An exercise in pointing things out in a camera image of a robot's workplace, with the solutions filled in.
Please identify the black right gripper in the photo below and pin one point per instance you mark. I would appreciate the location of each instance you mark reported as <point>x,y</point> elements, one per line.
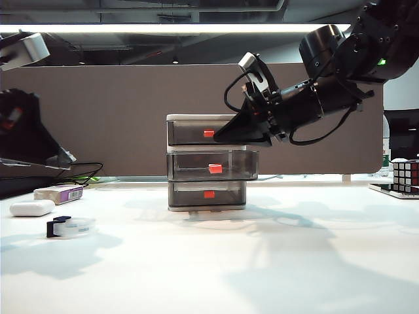
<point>294,108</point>

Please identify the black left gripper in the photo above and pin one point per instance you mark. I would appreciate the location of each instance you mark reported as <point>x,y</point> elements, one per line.
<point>8,104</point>

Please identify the transparent tape black dispenser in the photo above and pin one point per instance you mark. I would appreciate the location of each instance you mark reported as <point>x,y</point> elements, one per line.
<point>77,227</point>

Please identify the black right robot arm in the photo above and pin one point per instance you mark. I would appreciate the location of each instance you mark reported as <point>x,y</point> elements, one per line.
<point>376,39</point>

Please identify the purple white eraser box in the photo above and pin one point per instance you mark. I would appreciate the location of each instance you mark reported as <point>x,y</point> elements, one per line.
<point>49,194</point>

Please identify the white earbuds case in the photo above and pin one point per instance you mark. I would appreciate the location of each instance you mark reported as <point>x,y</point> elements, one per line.
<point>32,208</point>

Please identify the brown desk partition panel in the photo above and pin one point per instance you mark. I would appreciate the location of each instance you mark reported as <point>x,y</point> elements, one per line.
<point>114,114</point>

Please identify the plastic bottle green label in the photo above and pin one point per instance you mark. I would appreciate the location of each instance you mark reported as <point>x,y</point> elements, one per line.
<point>386,147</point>

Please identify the white flat tablet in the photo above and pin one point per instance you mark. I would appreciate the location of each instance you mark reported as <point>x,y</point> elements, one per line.
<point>386,190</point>

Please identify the long ceiling light strip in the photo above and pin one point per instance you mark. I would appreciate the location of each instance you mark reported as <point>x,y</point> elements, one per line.
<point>131,28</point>

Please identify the black office chair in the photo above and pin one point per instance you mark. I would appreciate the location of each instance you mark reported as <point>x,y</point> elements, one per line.
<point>402,131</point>

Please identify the black Rubik's cube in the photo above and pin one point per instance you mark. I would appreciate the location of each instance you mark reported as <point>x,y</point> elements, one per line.
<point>406,176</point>

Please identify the white drawer cabinet frame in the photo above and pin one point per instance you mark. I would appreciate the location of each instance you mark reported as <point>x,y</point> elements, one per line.
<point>196,116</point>

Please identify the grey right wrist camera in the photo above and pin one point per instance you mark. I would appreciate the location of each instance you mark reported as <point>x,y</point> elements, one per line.
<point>250,62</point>

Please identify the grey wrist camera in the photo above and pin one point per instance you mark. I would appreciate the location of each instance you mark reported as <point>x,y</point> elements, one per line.
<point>29,49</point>
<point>250,62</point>

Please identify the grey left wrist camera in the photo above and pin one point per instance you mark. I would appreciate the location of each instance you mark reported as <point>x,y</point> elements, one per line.
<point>29,49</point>

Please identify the white partition bracket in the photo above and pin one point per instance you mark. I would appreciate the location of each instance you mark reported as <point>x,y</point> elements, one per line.
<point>347,178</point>

